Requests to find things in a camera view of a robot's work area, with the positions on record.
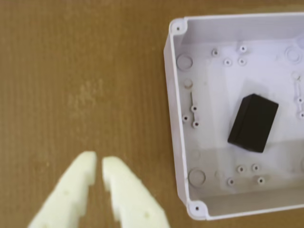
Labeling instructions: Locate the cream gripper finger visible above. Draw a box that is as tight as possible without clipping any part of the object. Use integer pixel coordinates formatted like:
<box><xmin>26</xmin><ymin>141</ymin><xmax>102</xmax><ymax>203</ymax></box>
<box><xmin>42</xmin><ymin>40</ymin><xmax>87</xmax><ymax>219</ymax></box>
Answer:
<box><xmin>27</xmin><ymin>151</ymin><xmax>98</xmax><ymax>228</ymax></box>
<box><xmin>101</xmin><ymin>156</ymin><xmax>171</xmax><ymax>228</ymax></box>

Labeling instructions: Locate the pale plastic open box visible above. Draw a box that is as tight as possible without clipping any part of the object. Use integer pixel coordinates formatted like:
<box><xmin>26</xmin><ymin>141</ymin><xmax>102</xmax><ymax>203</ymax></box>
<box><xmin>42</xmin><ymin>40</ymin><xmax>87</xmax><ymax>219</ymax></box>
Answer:
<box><xmin>163</xmin><ymin>11</ymin><xmax>304</xmax><ymax>221</ymax></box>

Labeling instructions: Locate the black rectangular block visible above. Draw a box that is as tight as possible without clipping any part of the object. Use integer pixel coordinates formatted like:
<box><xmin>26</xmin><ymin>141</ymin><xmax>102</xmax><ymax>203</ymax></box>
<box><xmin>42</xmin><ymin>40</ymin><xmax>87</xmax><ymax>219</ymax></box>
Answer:
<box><xmin>227</xmin><ymin>93</ymin><xmax>279</xmax><ymax>154</ymax></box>

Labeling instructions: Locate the brown cardboard sheet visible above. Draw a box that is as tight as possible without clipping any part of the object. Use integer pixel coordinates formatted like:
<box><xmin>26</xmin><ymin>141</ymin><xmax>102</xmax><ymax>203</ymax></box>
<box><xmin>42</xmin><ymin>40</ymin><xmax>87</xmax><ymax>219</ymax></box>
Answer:
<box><xmin>0</xmin><ymin>0</ymin><xmax>304</xmax><ymax>228</ymax></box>

